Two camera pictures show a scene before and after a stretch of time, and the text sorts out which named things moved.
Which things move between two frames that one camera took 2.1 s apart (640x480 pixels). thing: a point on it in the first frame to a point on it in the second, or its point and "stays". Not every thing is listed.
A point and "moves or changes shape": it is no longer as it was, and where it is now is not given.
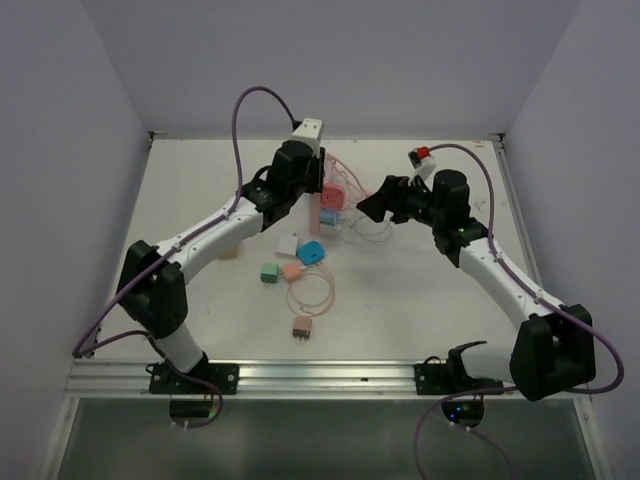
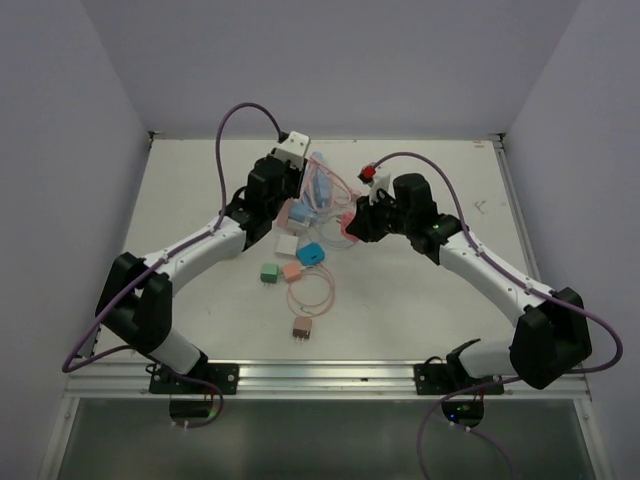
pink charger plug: x=292 y=271 stays
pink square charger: x=333 y=196 moves or changes shape
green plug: x=269 y=273 stays
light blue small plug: x=330 y=216 moves or changes shape
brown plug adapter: x=302 y=328 stays
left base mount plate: x=223 y=376 stays
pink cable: x=336 y=171 to x=326 y=190
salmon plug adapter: x=424 y=167 to x=370 y=176
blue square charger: x=311 y=252 stays
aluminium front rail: x=264 y=379 stays
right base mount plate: x=439 y=379 stays
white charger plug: x=286 y=245 stays
